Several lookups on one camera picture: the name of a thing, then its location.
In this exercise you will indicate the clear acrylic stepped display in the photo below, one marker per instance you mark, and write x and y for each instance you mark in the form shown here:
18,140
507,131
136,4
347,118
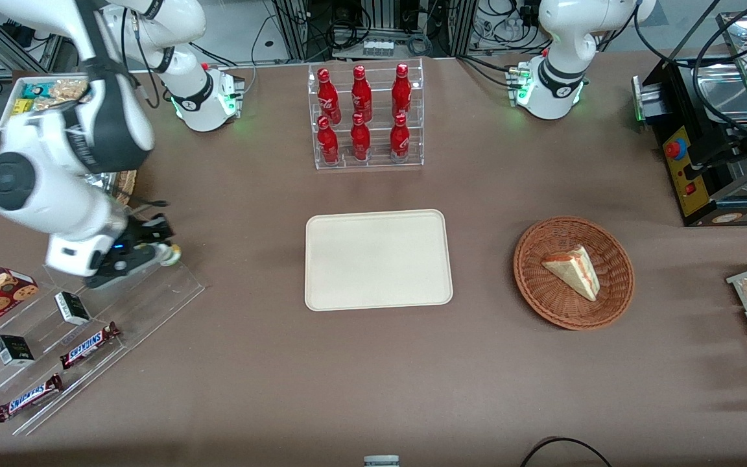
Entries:
172,292

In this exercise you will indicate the black grill machine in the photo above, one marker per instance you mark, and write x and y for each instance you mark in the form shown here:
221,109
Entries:
685,188

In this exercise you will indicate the teal snack pack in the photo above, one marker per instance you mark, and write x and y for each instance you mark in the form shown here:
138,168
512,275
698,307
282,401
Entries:
35,91

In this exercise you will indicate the cream plastic tray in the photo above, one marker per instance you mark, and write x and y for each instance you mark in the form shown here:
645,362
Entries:
379,259

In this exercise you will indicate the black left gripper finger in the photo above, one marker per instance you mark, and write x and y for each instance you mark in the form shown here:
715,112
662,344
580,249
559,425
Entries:
703,150
699,174

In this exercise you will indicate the small black box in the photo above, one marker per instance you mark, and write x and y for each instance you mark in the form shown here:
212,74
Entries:
13,350
72,309

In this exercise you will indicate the white power strip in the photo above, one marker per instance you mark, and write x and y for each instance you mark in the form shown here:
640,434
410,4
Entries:
378,47

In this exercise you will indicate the light wicker basket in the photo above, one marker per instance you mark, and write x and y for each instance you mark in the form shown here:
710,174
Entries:
128,185

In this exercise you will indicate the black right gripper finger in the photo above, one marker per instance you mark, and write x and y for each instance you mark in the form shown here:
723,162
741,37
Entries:
161,239
156,261

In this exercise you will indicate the white snack tray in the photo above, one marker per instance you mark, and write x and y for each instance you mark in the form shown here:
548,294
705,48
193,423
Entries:
8,104

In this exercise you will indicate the large clear cracker bag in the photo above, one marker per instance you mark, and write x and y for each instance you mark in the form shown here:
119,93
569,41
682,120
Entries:
56,102

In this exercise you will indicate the small clear cracker bag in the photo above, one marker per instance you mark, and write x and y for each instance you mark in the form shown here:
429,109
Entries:
69,87

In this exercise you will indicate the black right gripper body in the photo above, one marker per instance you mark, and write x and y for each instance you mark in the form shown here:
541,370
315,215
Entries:
147,231

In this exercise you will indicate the clear acrylic bottle rack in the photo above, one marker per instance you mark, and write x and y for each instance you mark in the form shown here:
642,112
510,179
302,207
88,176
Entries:
380,163

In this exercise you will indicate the Snickers chocolate bar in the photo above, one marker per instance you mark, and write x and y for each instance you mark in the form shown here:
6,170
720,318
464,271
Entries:
28,397
88,346

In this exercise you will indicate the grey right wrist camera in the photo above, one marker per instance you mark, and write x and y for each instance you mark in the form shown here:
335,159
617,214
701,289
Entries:
117,269

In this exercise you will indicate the grey device edge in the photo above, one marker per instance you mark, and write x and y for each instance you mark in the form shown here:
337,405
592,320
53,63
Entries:
381,461

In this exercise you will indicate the yellow snack pack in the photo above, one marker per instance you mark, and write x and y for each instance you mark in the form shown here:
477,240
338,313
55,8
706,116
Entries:
20,106

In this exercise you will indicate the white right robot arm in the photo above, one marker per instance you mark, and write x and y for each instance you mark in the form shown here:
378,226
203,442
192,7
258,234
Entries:
69,207

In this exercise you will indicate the red cola bottle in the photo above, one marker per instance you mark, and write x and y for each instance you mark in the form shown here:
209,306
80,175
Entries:
399,139
326,97
361,96
360,139
401,93
328,143

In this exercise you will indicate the triangular wrapped sandwich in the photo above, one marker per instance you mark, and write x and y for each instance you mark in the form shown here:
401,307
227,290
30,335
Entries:
574,272

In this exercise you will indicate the round brown wicker basket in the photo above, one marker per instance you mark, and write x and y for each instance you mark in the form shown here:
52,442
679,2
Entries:
542,298

